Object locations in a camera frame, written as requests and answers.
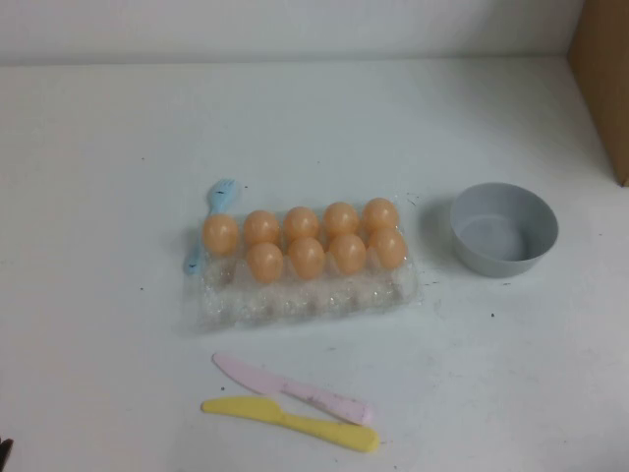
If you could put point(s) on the orange plastic egg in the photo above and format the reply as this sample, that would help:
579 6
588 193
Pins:
306 259
380 214
347 254
265 263
261 227
301 222
220 235
341 218
388 248

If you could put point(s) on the brown cardboard box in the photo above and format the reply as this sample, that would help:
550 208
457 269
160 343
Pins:
602 88

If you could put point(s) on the light blue plastic fork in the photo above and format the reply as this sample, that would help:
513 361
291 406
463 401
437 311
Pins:
223 194

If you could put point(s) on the pink plastic knife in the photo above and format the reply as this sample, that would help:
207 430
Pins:
275 384

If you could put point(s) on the grey round bowl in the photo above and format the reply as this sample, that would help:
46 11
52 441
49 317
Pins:
506 255

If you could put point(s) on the yellow plastic knife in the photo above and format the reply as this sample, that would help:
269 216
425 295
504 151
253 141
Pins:
275 412

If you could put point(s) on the clear plastic egg tray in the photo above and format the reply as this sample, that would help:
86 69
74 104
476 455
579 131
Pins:
304 305

